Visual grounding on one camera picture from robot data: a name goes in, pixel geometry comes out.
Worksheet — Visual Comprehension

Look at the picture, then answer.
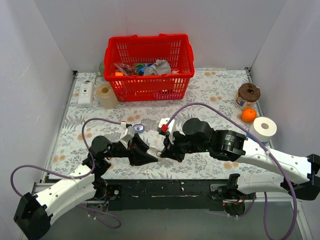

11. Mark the purple earbud charging case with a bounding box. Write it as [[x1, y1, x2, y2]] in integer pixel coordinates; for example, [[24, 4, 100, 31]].
[[133, 124, 145, 133]]

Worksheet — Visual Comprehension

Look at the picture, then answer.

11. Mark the white earbud charging case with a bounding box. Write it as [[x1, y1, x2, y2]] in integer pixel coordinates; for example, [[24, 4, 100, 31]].
[[147, 147, 161, 158]]

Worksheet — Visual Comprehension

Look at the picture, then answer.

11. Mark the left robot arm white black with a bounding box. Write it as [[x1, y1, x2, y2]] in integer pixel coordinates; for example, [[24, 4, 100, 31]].
[[13, 134, 159, 240]]

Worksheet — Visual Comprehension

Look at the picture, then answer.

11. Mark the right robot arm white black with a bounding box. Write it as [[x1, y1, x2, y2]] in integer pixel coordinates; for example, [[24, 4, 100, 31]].
[[158, 118, 320, 201]]

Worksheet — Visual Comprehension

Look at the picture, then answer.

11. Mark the beige tape roll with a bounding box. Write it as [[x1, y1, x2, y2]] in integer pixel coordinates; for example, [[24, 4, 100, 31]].
[[96, 82, 119, 109]]

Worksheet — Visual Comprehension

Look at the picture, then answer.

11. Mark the floral table cloth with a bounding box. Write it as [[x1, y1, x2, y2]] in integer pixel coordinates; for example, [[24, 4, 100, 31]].
[[48, 68, 266, 180]]

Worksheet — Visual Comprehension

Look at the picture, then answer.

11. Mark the orange fruit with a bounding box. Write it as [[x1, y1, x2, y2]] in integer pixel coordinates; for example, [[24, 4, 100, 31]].
[[241, 108, 258, 123]]

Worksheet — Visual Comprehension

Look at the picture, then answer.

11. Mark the brown lidded jar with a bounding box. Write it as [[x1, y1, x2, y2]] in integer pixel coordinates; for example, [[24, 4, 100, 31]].
[[234, 82, 261, 111]]

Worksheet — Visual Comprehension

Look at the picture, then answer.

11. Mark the white toilet paper roll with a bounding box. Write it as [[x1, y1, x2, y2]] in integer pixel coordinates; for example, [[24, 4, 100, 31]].
[[247, 116, 277, 144]]

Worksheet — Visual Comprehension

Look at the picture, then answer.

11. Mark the red plastic shopping basket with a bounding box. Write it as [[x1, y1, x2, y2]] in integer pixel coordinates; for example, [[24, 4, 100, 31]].
[[103, 33, 195, 102]]

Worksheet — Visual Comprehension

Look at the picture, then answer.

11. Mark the crumpled grey bag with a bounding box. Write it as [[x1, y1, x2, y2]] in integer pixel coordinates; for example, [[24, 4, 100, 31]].
[[143, 59, 172, 76]]

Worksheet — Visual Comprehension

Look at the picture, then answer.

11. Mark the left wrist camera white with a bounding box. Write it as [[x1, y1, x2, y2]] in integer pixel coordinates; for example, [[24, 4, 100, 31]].
[[119, 121, 136, 149]]

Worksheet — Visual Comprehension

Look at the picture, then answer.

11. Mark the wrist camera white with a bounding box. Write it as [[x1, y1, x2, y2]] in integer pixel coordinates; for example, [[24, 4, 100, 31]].
[[119, 121, 136, 149], [157, 118, 177, 144]]

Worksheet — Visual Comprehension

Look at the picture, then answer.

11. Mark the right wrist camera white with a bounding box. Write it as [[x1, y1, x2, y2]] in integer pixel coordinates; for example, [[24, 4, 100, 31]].
[[157, 118, 177, 144]]

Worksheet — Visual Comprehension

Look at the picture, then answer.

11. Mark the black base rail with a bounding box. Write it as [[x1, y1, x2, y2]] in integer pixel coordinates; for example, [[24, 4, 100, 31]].
[[77, 178, 251, 211]]

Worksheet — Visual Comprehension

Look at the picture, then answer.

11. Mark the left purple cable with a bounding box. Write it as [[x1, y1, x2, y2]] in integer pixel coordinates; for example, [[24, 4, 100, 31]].
[[10, 117, 132, 230]]

